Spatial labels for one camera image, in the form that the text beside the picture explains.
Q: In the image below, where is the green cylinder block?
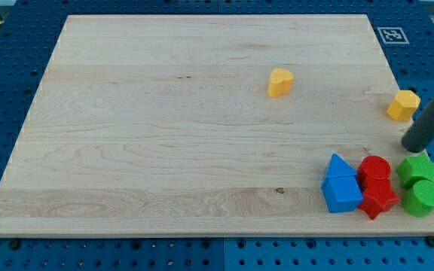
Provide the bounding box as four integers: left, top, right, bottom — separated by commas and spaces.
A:
402, 180, 434, 218

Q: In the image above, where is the red star block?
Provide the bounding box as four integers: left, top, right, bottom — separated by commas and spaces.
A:
358, 178, 400, 220

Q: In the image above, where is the blue cube block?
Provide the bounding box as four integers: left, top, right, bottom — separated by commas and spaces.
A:
321, 175, 363, 213

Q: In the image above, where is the green star block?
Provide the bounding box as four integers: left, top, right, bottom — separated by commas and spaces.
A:
396, 152, 434, 189

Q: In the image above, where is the yellow hexagon block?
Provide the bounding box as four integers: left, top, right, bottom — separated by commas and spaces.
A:
387, 90, 421, 122

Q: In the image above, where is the white fiducial marker tag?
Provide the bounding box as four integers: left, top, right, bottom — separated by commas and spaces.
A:
377, 26, 409, 44

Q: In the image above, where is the red cylinder block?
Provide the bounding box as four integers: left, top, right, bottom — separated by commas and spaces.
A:
357, 155, 391, 184

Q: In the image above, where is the blue triangle block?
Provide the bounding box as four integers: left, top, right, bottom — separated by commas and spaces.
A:
325, 154, 357, 178

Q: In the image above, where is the yellow heart block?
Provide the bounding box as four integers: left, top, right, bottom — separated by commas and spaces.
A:
267, 69, 295, 98

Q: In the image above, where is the wooden board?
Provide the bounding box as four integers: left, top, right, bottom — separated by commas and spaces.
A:
0, 14, 434, 239

